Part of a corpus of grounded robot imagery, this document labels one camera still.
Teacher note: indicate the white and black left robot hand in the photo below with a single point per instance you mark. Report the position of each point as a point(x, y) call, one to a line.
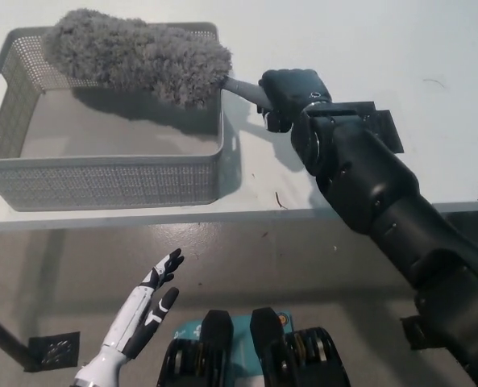
point(142, 314)

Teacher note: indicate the dark metal desk leg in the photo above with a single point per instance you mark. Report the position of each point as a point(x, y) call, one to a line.
point(2, 338)

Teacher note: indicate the black tape patch on desk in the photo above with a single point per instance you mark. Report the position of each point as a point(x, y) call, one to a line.
point(389, 129)

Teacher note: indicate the grey perforated plastic basket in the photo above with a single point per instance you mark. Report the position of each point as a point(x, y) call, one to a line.
point(101, 185)

